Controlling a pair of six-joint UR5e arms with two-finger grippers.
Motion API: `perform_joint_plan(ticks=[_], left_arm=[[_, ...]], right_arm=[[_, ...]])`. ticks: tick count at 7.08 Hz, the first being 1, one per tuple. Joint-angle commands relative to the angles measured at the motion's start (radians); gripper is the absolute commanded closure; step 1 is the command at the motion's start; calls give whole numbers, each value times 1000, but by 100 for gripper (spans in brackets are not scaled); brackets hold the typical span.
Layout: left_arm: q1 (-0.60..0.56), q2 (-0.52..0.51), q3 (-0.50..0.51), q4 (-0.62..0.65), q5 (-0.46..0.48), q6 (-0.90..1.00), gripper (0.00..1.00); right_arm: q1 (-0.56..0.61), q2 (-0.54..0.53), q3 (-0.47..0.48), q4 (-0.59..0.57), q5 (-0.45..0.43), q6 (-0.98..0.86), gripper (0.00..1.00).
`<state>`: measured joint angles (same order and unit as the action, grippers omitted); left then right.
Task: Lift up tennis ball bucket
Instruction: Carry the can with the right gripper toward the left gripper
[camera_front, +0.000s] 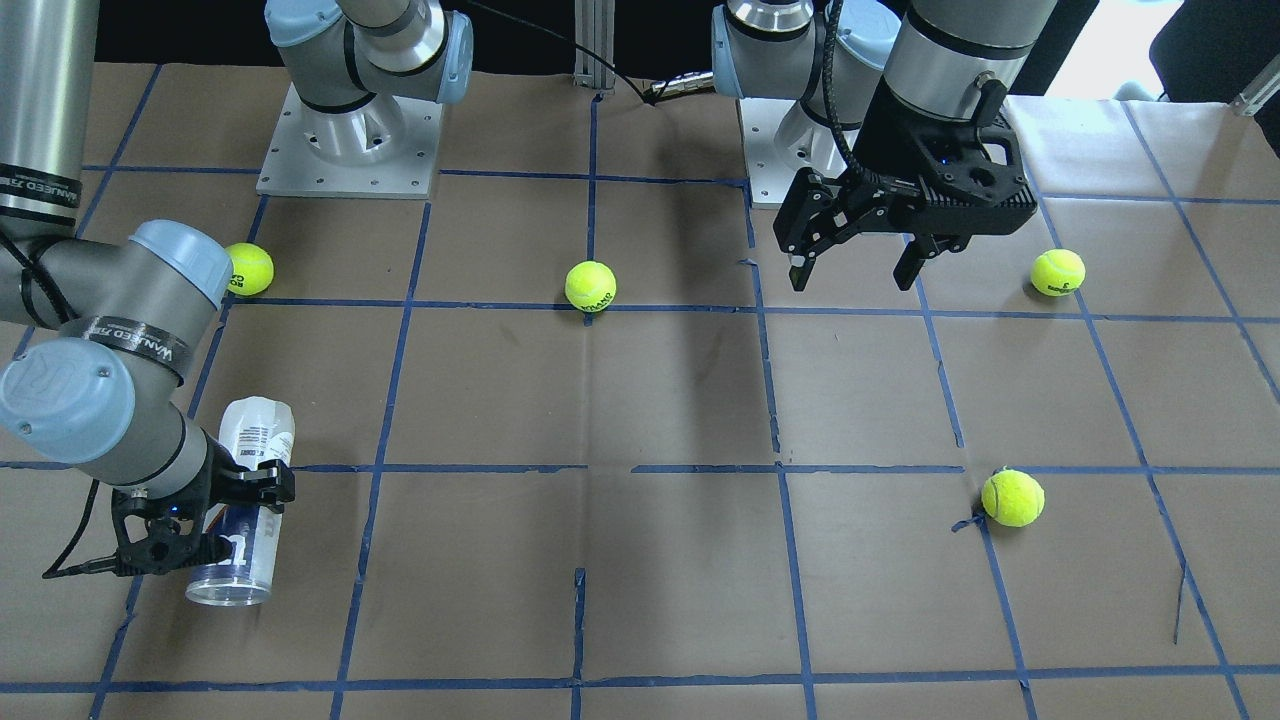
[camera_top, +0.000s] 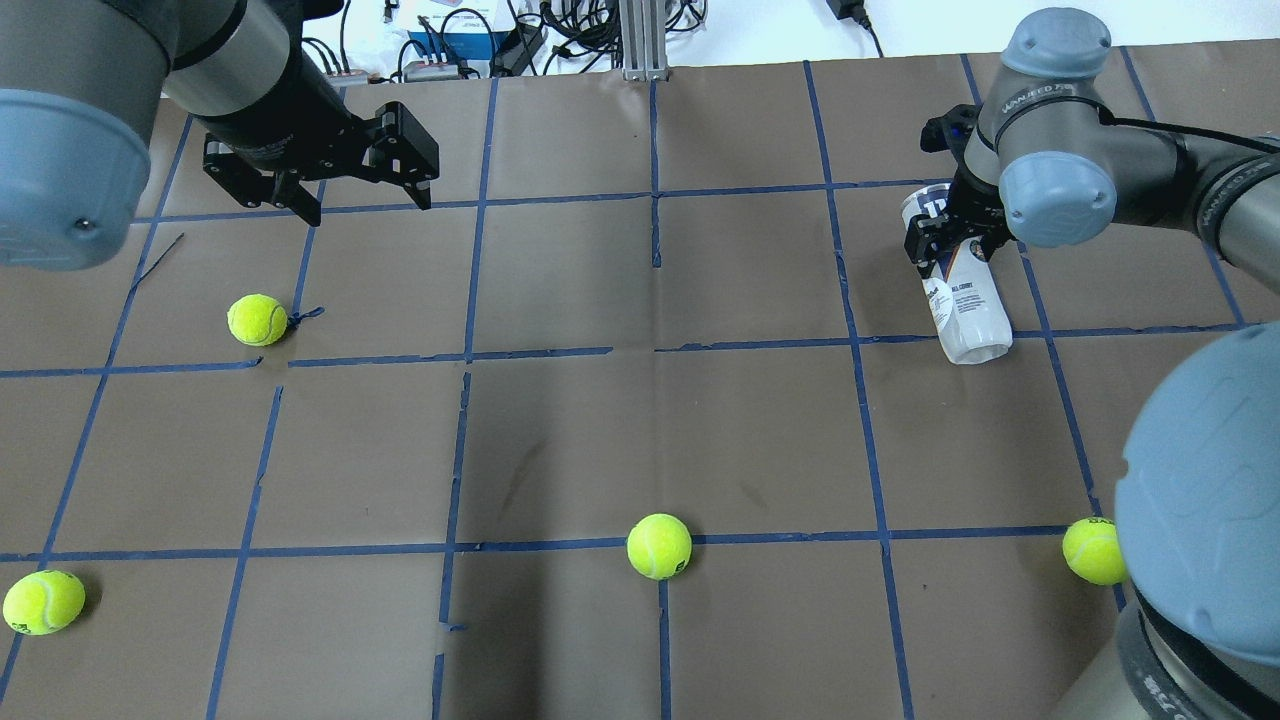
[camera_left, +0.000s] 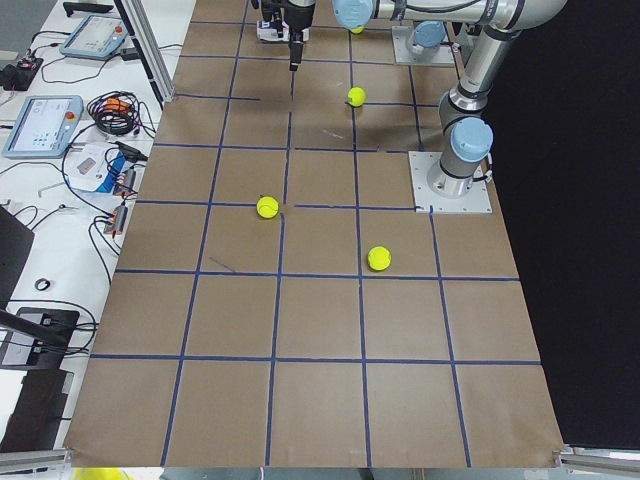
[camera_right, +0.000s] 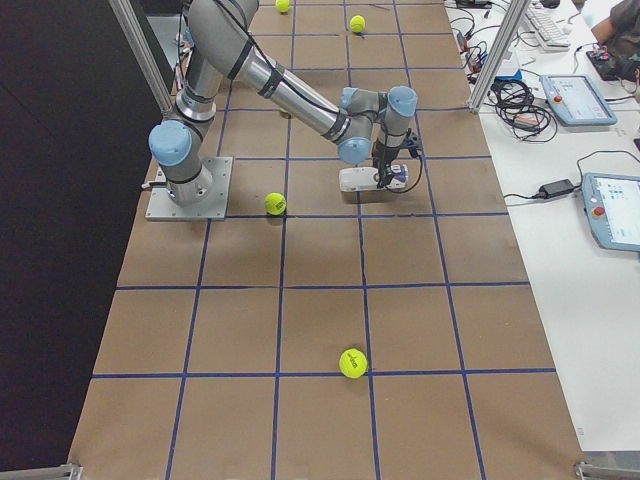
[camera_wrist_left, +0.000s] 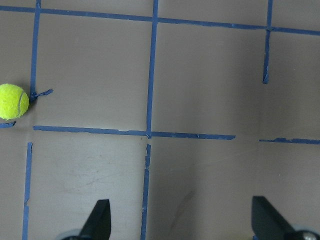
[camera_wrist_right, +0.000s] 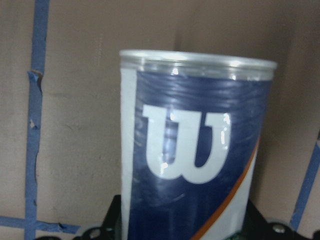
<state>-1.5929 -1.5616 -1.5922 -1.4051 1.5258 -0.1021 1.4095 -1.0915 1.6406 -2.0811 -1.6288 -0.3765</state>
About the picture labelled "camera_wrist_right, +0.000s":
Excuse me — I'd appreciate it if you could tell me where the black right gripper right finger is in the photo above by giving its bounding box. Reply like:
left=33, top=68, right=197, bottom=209
left=240, top=200, right=268, bottom=240

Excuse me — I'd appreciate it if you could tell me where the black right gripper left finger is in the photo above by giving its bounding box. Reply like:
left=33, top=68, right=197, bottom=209
left=100, top=194, right=122, bottom=240

